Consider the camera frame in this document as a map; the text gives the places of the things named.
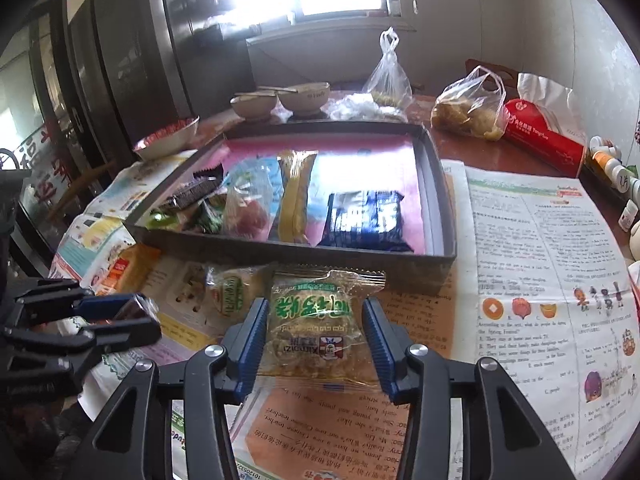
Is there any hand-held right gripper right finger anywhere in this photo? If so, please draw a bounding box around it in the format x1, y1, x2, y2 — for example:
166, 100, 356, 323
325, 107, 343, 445
361, 296, 578, 480

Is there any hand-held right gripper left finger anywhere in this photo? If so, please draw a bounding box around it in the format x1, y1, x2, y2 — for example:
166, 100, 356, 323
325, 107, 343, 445
70, 297, 271, 480

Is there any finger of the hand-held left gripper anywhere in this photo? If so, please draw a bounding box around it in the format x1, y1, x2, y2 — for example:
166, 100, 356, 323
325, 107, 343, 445
2, 317, 162, 363
15, 279, 151, 322

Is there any small clear candy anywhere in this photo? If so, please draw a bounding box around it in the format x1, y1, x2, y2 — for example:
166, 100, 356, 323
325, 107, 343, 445
115, 294, 162, 325

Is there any clear cracker packet green print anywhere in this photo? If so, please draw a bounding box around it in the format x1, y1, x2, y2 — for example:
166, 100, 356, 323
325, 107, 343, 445
205, 262, 276, 318
265, 269, 387, 393

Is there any dark cardboard box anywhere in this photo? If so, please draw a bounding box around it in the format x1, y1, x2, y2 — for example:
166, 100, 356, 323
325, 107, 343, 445
122, 120, 457, 296

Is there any clear cracker packet red label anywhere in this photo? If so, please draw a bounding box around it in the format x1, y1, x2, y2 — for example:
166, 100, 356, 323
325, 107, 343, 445
222, 157, 281, 238

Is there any black green pea packet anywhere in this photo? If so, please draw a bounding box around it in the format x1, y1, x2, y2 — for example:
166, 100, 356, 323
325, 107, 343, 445
192, 195, 227, 234

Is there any brown chocolate bar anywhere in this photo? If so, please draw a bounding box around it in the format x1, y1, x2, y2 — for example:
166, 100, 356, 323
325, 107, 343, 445
165, 162, 224, 209

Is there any yellow snack packet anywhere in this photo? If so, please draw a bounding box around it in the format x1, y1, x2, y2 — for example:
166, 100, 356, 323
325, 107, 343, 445
267, 149, 319, 246

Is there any yellow packet red label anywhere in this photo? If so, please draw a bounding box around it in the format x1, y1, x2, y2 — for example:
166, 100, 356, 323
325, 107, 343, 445
107, 245, 162, 292

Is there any colourful newspaper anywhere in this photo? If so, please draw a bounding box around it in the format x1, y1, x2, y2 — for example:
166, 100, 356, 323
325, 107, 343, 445
50, 149, 457, 480

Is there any green snack packet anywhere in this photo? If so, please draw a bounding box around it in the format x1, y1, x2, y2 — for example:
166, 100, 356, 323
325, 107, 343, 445
147, 204, 196, 232

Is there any blue cookie packet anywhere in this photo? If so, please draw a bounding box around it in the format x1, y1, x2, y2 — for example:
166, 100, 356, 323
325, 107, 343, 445
317, 190, 415, 252

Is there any red patterned bowl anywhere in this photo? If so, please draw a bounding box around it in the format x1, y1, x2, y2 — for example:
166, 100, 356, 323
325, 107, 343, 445
132, 116, 200, 162

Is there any white text newspaper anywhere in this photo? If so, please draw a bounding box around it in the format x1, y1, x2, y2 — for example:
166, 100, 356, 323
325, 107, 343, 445
440, 159, 640, 480

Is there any glass door red lettering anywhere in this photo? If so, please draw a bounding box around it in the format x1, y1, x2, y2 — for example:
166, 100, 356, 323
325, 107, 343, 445
0, 55, 71, 241

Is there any beige bowl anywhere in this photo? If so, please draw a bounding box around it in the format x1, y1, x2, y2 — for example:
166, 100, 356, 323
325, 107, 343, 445
277, 82, 331, 117
230, 94, 278, 121

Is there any crumpled clear plastic bag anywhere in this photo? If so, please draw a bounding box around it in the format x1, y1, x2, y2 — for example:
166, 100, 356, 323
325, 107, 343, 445
325, 92, 408, 122

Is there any steel refrigerator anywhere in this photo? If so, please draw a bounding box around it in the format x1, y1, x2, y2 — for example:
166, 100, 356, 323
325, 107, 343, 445
65, 0, 256, 133

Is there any plastic bag of pastries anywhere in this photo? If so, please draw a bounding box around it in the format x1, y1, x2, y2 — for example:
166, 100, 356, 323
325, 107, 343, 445
431, 66, 507, 141

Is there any red tissue pack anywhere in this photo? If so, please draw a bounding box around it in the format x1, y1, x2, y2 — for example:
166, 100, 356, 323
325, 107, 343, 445
502, 99, 586, 178

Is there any tied clear plastic bag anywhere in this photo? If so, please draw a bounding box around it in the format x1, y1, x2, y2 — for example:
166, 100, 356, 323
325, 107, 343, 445
362, 27, 413, 108

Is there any small white bottle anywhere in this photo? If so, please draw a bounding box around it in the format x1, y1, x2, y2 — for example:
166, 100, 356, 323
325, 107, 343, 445
617, 200, 640, 232
590, 135, 621, 158
612, 165, 640, 192

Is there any orange bottle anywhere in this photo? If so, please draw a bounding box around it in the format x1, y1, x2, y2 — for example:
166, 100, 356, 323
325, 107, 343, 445
592, 150, 626, 182

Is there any wooden chair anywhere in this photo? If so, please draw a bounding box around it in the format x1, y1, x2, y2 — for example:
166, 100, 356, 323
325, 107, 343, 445
465, 59, 521, 92

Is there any white plastic bag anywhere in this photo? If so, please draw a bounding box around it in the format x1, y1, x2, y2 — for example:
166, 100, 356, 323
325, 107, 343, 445
517, 72, 586, 136

